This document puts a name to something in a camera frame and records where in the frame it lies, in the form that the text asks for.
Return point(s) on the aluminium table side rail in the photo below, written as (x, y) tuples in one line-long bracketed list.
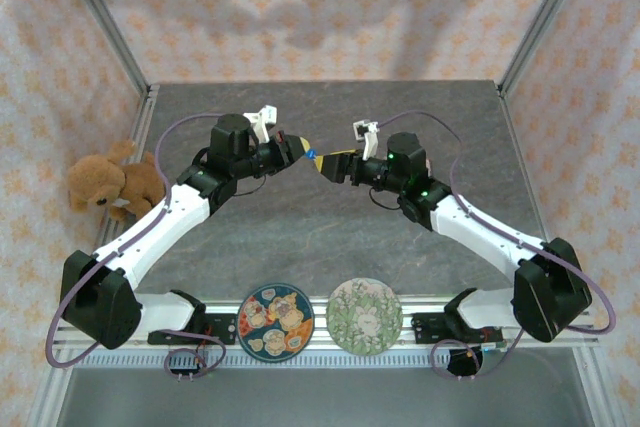
[(521, 147), (144, 117)]

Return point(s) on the perforated metal strip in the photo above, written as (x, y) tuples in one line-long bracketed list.
[(350, 361)]

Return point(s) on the round blue cartoon coaster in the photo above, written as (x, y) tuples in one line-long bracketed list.
[(275, 322)]

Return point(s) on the brown teddy bear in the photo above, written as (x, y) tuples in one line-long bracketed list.
[(110, 182)]

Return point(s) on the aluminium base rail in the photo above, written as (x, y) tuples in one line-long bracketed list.
[(320, 319)]

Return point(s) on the aluminium frame post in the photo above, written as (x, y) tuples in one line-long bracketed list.
[(104, 17), (542, 17)]

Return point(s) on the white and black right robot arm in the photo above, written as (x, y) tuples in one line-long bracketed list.
[(475, 229)]

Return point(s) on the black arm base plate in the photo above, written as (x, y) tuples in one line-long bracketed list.
[(220, 327), (425, 327)]

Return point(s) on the round green rabbit coaster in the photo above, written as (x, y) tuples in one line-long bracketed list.
[(364, 317)]

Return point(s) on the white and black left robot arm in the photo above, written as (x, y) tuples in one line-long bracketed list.
[(165, 217)]

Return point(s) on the black connector box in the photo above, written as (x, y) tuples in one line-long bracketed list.
[(462, 364), (186, 371)]

